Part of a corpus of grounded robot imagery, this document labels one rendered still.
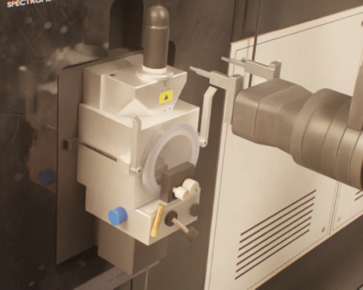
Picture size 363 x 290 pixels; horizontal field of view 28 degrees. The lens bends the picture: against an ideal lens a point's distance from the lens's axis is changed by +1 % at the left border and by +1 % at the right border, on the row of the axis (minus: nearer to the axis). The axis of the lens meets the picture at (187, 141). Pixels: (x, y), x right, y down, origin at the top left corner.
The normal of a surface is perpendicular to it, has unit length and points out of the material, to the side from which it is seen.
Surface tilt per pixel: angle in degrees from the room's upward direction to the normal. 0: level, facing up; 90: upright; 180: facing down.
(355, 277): 0
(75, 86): 90
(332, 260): 0
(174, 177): 90
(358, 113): 90
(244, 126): 90
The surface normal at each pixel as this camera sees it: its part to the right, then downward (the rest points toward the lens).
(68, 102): 0.76, 0.33
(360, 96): -0.65, 0.27
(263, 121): -0.36, 0.37
